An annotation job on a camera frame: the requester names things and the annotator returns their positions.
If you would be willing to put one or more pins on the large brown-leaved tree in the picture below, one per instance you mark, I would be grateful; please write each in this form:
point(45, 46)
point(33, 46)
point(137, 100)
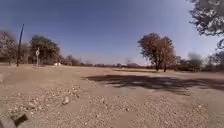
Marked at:
point(156, 48)

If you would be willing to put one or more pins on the small white building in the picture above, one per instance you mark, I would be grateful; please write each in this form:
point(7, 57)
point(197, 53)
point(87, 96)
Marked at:
point(57, 64)

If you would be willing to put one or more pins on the small pale stone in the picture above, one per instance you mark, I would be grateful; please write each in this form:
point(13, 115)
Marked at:
point(66, 100)

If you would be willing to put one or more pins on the row of trees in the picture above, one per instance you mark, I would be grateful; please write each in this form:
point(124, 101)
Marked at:
point(46, 50)

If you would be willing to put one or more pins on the distant group of trees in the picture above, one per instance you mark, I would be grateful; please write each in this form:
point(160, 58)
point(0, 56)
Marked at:
point(203, 63)

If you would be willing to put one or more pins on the dark pole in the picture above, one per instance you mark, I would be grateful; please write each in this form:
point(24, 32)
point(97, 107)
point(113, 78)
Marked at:
point(20, 45)

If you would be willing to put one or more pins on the overhanging tree with thin branches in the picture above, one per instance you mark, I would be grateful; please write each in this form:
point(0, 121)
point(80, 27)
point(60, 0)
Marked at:
point(210, 18)

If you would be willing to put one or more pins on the round sign on post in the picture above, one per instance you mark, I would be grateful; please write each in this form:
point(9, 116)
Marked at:
point(37, 53)

